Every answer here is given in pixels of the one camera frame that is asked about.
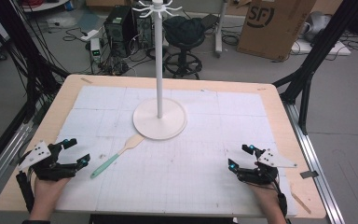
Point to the person's left hand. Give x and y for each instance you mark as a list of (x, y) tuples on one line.
[(50, 189)]

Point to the black stool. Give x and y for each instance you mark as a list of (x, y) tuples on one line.
[(183, 34)]

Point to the grey computer tower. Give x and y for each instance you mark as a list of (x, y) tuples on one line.
[(144, 29)]

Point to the black tape piece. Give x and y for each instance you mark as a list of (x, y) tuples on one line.
[(309, 174)]

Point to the black metal frame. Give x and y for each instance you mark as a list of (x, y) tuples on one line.
[(28, 71), (317, 53)]

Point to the brown cardboard box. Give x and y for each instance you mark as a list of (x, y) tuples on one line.
[(272, 28)]

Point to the aluminium rail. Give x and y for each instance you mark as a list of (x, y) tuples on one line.
[(3, 155), (317, 174)]

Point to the white grid mat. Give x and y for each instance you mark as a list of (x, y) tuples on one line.
[(183, 177)]

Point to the white power strip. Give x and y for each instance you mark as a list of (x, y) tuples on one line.
[(89, 35)]

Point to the white flat board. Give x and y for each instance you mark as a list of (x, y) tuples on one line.
[(320, 48)]

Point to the person's right hand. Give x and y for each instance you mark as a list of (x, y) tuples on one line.
[(264, 195)]

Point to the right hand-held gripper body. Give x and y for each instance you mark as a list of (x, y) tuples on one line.
[(261, 174)]

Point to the white device with green light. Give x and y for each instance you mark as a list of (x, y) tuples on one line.
[(95, 49)]

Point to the white floor stand pole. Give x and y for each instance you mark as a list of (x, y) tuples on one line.
[(220, 28)]

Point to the black computer tower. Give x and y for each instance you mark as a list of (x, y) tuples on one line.
[(118, 31)]

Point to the white hook stand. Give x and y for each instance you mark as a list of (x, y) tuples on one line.
[(159, 118)]

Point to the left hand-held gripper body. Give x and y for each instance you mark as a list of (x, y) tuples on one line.
[(48, 169)]

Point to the thin wooden stick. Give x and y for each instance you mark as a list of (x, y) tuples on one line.
[(301, 202)]

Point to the wooden table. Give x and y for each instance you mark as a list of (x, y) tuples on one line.
[(304, 199)]

